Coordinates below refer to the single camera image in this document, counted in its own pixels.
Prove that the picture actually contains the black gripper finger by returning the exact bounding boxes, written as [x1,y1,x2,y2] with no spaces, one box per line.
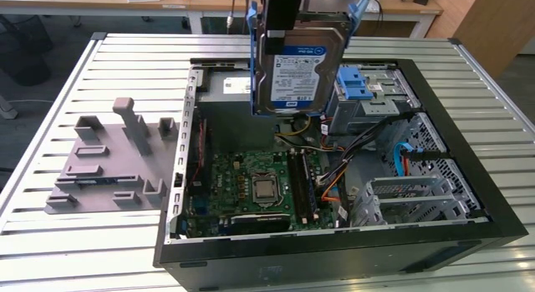
[259,0,308,56]

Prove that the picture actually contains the hard disk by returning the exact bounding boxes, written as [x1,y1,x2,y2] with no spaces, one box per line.
[246,0,372,118]

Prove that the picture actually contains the metal disk bay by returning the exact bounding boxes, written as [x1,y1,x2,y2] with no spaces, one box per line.
[352,174,490,227]

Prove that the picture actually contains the metal drive cage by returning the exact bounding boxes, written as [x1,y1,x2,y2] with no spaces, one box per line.
[326,66,423,136]

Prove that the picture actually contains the grey power supply unit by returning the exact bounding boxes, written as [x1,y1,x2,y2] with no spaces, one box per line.
[196,69,280,152]

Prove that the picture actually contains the wooden desk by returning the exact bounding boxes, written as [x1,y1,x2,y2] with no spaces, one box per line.
[0,0,444,39]

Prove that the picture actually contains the green motherboard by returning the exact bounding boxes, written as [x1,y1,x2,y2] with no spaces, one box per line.
[183,147,335,239]

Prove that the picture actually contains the wooden cabinet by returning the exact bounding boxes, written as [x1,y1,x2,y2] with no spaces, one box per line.
[426,0,535,80]

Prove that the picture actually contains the silver CPU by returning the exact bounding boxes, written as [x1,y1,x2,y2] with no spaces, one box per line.
[254,179,279,199]

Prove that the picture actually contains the grey parts rack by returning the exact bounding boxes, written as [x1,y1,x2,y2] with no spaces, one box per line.
[44,96,180,215]

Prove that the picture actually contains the black graphics card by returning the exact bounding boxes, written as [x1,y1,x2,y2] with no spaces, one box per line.
[227,212,292,235]

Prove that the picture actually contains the RAM stick with blue label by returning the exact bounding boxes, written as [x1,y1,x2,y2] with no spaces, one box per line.
[75,178,121,185]

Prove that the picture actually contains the white metal foot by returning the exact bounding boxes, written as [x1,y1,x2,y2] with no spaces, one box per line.
[0,94,20,120]

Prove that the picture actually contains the black PC case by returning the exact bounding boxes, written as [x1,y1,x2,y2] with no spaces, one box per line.
[152,57,530,292]

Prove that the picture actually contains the blue plastic drive bracket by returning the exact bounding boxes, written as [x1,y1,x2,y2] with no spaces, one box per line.
[334,66,372,101]

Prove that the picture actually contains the yellow wires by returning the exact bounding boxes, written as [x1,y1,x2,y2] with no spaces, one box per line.
[275,115,312,138]

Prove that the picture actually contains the black cable bundle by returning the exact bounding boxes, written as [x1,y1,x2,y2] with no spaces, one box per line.
[322,116,415,192]

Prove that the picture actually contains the blue data wire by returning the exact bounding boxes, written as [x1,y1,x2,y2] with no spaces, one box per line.
[392,141,451,180]

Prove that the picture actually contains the red orange power wire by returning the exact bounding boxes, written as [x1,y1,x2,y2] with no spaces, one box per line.
[320,149,415,205]

